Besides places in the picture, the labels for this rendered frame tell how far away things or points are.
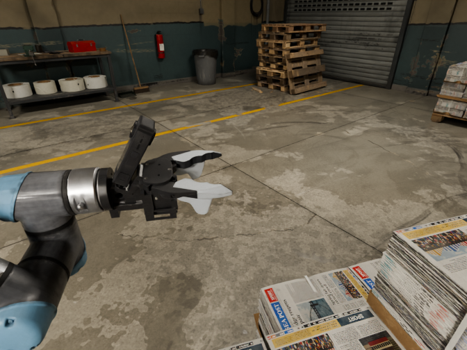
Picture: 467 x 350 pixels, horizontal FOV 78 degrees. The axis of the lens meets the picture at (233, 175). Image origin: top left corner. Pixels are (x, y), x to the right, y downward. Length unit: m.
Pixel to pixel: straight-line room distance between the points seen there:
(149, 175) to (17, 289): 0.22
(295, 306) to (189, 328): 0.81
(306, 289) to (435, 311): 0.54
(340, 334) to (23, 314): 0.62
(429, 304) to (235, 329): 1.20
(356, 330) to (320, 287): 0.39
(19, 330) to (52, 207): 0.17
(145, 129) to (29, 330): 0.29
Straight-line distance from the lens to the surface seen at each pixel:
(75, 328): 1.95
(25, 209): 0.53
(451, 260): 0.70
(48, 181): 0.52
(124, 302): 1.95
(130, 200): 0.52
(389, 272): 0.76
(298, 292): 1.14
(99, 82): 6.19
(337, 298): 1.16
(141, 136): 0.45
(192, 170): 0.55
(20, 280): 0.49
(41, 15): 6.54
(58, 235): 0.56
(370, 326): 0.83
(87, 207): 0.51
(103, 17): 6.86
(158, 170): 0.49
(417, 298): 0.73
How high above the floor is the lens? 1.47
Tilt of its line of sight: 29 degrees down
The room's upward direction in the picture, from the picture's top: straight up
